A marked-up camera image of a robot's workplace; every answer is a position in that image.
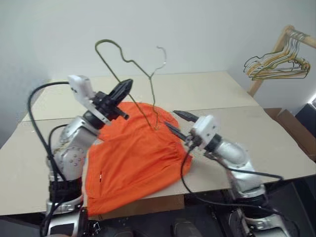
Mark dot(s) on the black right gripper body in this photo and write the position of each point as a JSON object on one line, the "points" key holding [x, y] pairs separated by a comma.
{"points": [[193, 142]]}

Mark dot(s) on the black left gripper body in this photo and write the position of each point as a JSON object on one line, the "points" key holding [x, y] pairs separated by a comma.
{"points": [[106, 105]]}

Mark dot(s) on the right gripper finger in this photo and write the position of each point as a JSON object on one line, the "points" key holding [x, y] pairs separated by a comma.
{"points": [[177, 132], [186, 115]]}

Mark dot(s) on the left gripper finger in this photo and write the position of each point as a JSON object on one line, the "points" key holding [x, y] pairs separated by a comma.
{"points": [[124, 91], [122, 85]]}

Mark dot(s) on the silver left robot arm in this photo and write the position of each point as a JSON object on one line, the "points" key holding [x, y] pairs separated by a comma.
{"points": [[71, 153]]}

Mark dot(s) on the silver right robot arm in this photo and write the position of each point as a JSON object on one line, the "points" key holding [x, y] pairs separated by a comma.
{"points": [[234, 155]]}

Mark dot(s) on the orange shorts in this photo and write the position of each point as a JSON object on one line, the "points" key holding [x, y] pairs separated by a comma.
{"points": [[135, 160]]}

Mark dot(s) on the wooden clothes rack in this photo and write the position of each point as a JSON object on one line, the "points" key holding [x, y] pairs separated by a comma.
{"points": [[255, 86]]}

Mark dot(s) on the brown cardboard box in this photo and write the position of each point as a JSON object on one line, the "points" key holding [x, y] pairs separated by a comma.
{"points": [[296, 128]]}

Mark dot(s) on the black object beside box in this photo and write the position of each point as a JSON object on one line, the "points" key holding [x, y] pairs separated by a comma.
{"points": [[307, 111]]}

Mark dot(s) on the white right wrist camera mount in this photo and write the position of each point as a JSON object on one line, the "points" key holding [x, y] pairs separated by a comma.
{"points": [[207, 126]]}

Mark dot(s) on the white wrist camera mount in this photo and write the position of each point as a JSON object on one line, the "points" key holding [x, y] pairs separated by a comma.
{"points": [[79, 85], [207, 126]]}

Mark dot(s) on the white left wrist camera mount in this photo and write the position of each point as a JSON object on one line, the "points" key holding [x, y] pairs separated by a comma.
{"points": [[79, 85]]}

